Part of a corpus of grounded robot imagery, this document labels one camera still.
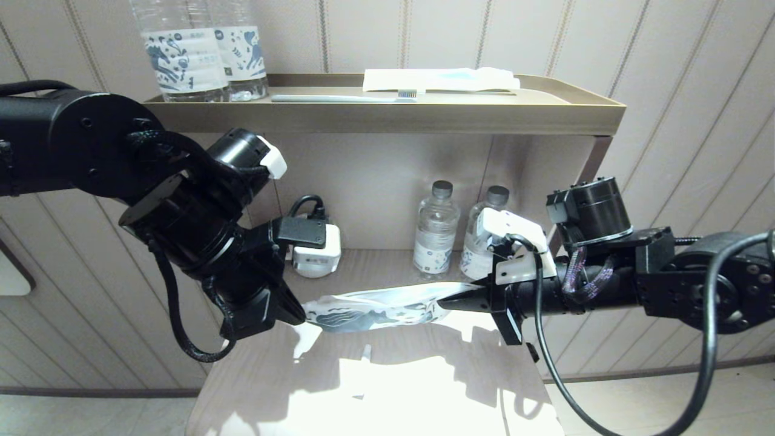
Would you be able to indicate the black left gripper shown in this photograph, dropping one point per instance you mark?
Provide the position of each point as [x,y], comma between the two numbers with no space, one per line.
[251,306]

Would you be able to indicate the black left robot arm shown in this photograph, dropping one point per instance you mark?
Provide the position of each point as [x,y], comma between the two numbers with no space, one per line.
[91,151]

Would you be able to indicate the light blue toothbrush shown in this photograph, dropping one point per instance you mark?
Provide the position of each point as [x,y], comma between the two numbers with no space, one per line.
[339,99]

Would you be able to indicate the large horse label water bottle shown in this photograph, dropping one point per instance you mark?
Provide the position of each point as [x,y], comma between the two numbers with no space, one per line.
[184,60]
[245,54]

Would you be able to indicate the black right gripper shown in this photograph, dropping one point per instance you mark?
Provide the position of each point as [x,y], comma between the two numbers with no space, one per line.
[513,303]

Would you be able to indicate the small clear water bottle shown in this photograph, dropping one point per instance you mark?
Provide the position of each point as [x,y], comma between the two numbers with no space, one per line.
[493,209]
[433,242]

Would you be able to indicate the white blue horse pouch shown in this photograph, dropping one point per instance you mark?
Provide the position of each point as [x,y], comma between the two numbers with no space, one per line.
[375,306]

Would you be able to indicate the toothbrush in white wrapper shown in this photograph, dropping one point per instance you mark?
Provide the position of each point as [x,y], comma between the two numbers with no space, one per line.
[436,79]

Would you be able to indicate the beige wooden shelf unit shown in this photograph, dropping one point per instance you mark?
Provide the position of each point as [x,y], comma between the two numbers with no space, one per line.
[424,115]

